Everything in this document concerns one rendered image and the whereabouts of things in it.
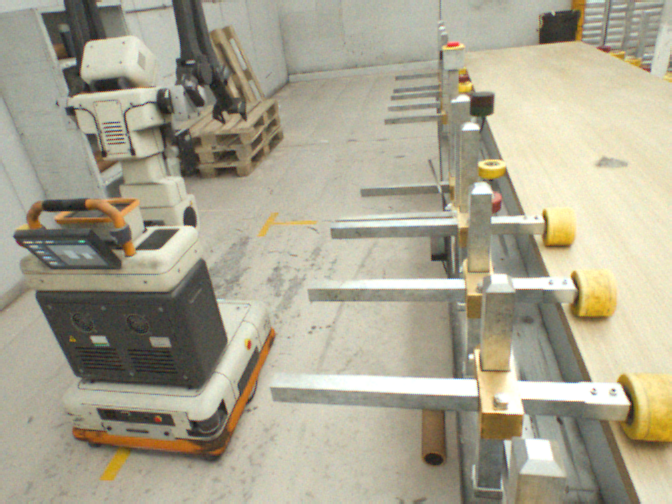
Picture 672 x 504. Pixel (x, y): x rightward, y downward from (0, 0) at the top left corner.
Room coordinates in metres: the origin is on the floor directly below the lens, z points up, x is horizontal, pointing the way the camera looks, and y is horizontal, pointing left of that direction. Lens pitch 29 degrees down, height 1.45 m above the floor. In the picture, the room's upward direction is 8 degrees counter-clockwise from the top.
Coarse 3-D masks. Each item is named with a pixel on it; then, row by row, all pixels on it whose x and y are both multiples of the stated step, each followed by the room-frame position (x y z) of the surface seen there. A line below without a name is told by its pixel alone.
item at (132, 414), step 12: (84, 408) 1.29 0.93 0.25; (96, 408) 1.28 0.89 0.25; (108, 408) 1.26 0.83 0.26; (120, 408) 1.25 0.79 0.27; (132, 408) 1.23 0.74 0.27; (144, 408) 1.23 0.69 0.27; (156, 408) 1.22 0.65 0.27; (168, 408) 1.21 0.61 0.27; (96, 420) 1.28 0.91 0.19; (108, 420) 1.27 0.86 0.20; (120, 420) 1.26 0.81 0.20; (132, 420) 1.24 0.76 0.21; (144, 420) 1.23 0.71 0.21; (156, 420) 1.21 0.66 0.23; (168, 420) 1.20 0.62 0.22; (180, 420) 1.18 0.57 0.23; (192, 420) 1.20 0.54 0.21
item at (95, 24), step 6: (84, 0) 2.04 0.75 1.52; (90, 0) 2.05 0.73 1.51; (84, 6) 2.04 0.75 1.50; (90, 6) 2.04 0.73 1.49; (96, 6) 2.07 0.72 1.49; (90, 12) 2.04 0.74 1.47; (96, 12) 2.06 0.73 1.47; (90, 18) 2.04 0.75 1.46; (96, 18) 2.05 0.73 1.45; (90, 24) 2.04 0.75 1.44; (96, 24) 2.04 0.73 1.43; (102, 24) 2.07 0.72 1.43; (90, 30) 2.04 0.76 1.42; (96, 30) 2.04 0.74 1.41; (102, 30) 2.06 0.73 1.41; (90, 36) 2.04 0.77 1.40; (96, 36) 2.03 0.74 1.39; (102, 36) 2.05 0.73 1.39
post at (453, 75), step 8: (448, 72) 1.70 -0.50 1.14; (456, 72) 1.69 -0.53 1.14; (448, 80) 1.69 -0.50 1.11; (456, 80) 1.69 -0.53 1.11; (448, 88) 1.70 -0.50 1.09; (456, 88) 1.69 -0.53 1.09; (448, 96) 1.69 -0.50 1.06; (456, 96) 1.69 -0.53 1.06; (448, 104) 1.70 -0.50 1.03; (448, 112) 1.70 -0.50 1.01; (448, 120) 1.70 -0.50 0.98; (448, 128) 1.70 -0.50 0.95; (448, 136) 1.70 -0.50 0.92; (448, 144) 1.70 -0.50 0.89; (448, 152) 1.70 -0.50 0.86; (448, 160) 1.70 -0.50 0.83; (448, 168) 1.69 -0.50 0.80
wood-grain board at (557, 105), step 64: (512, 64) 2.99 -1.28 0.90; (576, 64) 2.72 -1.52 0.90; (512, 128) 1.74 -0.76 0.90; (576, 128) 1.63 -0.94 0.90; (640, 128) 1.54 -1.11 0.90; (512, 192) 1.23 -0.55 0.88; (576, 192) 1.12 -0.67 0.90; (640, 192) 1.07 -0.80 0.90; (576, 256) 0.82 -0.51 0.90; (640, 256) 0.79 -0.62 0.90; (576, 320) 0.63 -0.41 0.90; (640, 320) 0.61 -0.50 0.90; (640, 448) 0.38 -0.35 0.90
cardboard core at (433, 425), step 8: (424, 416) 1.20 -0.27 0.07; (432, 416) 1.18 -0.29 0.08; (440, 416) 1.18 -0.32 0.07; (424, 424) 1.16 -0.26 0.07; (432, 424) 1.15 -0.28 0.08; (440, 424) 1.15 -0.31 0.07; (424, 432) 1.13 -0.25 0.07; (432, 432) 1.11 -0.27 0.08; (440, 432) 1.12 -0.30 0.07; (424, 440) 1.10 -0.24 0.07; (432, 440) 1.08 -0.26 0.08; (440, 440) 1.08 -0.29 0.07; (424, 448) 1.06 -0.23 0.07; (432, 448) 1.05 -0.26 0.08; (440, 448) 1.05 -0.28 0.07; (424, 456) 1.05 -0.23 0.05; (432, 456) 1.07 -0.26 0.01; (440, 456) 1.06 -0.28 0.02; (432, 464) 1.04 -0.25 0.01; (440, 464) 1.03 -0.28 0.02
